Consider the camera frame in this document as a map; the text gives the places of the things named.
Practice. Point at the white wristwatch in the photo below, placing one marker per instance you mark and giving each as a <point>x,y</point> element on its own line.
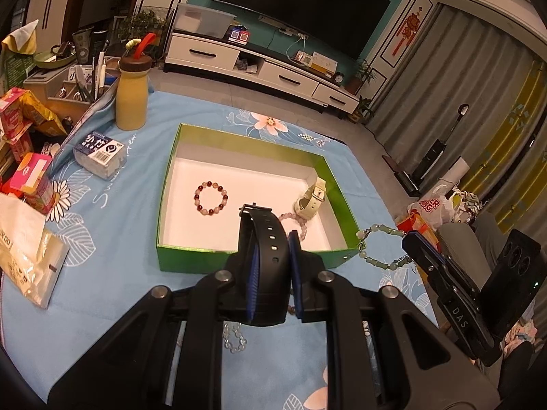
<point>310,209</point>

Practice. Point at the yellow snack bag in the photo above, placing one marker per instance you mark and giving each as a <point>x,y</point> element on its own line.
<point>42,113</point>

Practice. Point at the green bag with yellow cloth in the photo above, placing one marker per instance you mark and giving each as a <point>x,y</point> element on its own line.
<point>15,59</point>

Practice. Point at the red and yellow plastic bag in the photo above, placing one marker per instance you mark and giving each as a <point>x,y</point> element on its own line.
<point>416,224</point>

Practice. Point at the black wristband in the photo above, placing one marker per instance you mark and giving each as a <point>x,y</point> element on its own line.
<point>267,264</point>

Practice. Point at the tall potted plant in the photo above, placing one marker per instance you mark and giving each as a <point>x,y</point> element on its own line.
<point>361,74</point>

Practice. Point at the small potted plant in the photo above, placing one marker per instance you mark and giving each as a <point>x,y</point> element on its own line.
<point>363,109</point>

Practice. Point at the desk organizer tray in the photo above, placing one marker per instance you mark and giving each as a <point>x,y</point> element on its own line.
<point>55,89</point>

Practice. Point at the clear storage bin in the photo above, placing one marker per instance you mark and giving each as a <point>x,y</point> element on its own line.
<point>203,19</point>

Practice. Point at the upright vacuum cleaner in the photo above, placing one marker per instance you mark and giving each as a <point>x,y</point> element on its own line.
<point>431,153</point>

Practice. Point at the grey curtain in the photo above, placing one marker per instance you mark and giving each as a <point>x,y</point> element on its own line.
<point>461,72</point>

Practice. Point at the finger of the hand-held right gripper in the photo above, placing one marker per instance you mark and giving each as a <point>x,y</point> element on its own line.
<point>421,256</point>
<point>433,245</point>

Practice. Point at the blue and white card box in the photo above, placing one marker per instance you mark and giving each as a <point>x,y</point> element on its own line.
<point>98,153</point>

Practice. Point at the white paper roll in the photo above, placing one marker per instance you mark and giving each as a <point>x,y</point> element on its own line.
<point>455,173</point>

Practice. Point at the white television cabinet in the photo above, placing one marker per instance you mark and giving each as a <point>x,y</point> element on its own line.
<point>201,53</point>

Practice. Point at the small display device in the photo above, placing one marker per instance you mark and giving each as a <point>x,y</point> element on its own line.
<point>303,57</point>

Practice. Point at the green cardboard box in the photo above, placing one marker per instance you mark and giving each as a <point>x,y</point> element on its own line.
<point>256,171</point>

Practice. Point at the blue floral tablecloth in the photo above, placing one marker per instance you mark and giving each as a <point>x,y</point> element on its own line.
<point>128,230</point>

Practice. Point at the red knot wall decoration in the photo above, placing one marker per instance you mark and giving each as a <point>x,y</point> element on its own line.
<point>408,30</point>

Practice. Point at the white plastic bag red print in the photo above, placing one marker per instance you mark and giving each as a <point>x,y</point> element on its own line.
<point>431,207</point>

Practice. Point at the pink snack carton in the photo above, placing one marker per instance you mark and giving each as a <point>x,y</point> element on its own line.
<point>13,113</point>
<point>32,179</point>

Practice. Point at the code sign stands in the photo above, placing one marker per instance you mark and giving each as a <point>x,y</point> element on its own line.
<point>240,35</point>

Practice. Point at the white and yellow box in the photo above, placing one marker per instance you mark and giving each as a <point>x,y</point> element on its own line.
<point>324,63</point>

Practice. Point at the alarm clock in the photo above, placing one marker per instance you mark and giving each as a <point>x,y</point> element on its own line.
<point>339,77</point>

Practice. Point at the yellow bottle with red straw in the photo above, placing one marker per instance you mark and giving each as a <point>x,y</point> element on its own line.
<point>131,102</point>

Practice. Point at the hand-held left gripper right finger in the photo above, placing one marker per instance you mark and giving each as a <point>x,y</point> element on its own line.
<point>295,273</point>

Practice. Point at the tissue pack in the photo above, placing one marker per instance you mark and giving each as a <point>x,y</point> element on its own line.
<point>25,256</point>

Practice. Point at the white power strip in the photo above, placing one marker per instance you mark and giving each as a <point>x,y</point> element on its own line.
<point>284,30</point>

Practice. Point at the television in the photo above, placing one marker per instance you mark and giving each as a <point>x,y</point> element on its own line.
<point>299,4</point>

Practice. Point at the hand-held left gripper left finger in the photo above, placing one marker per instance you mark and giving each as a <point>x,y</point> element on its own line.
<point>253,290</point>

